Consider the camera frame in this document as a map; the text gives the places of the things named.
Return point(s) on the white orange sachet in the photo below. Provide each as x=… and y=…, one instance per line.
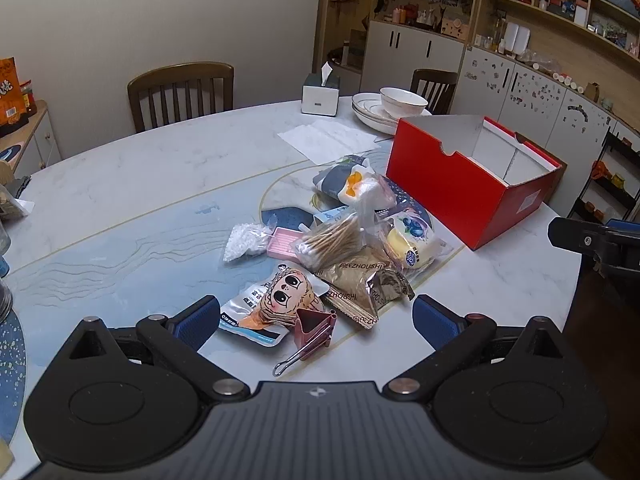
x=240, y=316

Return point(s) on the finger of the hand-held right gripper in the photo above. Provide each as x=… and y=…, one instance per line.
x=614, y=223
x=575, y=235

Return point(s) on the white bowl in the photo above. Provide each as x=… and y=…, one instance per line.
x=402, y=102

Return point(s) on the pink binder clip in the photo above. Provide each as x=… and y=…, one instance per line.
x=312, y=327

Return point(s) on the dark wooden chair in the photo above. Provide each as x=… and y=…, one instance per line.
x=434, y=90

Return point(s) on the yellow cake packet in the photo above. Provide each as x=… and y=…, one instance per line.
x=410, y=245

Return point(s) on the black storage rack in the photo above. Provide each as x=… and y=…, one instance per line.
x=607, y=175

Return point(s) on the red jar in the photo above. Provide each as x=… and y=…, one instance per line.
x=29, y=97

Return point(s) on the bag of cotton swabs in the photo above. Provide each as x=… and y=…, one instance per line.
x=330, y=242

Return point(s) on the white double-door cabinet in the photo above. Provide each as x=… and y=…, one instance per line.
x=412, y=57

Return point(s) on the red cardboard box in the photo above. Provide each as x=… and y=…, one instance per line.
x=450, y=195

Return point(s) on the white sideboard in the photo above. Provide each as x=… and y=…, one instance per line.
x=35, y=140

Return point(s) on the white paper napkin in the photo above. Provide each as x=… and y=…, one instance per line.
x=325, y=137

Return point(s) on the cartoon face packet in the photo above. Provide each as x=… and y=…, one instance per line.
x=287, y=292

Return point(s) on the pink striped box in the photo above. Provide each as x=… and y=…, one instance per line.
x=285, y=244

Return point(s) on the orange snack bag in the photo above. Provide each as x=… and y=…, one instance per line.
x=10, y=95

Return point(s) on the green white tissue box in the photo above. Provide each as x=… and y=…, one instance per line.
x=320, y=95

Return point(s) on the white sticker-covered cabinet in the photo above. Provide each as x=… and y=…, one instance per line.
x=540, y=100

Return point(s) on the grey white tissue pack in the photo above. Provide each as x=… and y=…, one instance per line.
x=335, y=177

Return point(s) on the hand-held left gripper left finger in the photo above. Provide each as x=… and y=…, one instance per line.
x=197, y=322

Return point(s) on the bag of white beads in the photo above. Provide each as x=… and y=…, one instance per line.
x=242, y=240

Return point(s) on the clear glass jar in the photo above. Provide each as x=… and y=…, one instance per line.
x=5, y=300

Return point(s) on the brown wooden chair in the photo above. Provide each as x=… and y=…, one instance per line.
x=180, y=92

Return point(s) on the brown snack packet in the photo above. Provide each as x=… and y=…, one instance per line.
x=355, y=272
x=352, y=307

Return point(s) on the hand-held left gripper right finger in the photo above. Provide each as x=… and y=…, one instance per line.
x=435, y=321

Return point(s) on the wooden wall shelf unit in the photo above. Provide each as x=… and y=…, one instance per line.
x=550, y=5

